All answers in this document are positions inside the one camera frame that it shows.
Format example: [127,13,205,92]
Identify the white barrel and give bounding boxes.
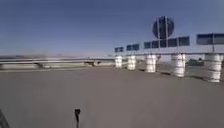
[171,53,187,78]
[114,55,123,69]
[126,55,137,71]
[203,53,224,84]
[145,54,157,74]

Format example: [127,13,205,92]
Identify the grey asphalt road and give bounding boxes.
[0,65,224,128]

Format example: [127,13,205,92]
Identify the robot's own part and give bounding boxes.
[74,108,82,128]

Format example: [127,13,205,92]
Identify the grey metal guardrail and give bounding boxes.
[0,57,116,70]
[113,50,224,58]

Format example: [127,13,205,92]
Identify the round road sign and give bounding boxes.
[152,15,175,40]

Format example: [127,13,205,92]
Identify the row of blue sign panels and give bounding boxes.
[114,32,224,54]

